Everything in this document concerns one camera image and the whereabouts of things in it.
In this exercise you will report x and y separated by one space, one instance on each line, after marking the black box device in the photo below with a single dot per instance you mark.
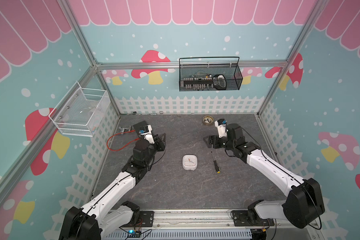
138 127

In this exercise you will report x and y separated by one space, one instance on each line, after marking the metal clamp bracket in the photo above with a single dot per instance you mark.
127 129

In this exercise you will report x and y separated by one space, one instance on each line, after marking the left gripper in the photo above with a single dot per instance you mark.
160 143

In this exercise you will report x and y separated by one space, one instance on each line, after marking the white square alarm clock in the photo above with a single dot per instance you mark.
190 162

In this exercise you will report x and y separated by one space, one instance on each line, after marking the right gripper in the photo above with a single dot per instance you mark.
216 143

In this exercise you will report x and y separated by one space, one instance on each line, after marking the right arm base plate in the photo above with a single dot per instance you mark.
246 218

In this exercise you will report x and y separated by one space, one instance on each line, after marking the black yellow screwdriver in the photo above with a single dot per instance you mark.
217 168

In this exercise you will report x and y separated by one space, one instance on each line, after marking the brown tape roll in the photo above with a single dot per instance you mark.
208 121

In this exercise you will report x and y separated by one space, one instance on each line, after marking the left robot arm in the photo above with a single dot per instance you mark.
95 220

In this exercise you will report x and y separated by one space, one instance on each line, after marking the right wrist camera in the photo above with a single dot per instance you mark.
221 127

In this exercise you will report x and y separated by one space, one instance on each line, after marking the white wire mesh basket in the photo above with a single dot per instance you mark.
81 111

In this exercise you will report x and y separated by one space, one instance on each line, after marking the small green circuit board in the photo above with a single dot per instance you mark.
134 234

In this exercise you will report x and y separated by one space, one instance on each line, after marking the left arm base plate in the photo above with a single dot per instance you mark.
143 219

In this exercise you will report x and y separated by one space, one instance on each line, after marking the black wire mesh basket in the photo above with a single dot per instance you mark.
224 69

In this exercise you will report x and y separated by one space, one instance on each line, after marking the black socket bit set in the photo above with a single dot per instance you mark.
198 83

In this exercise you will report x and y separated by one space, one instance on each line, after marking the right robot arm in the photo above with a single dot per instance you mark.
304 201

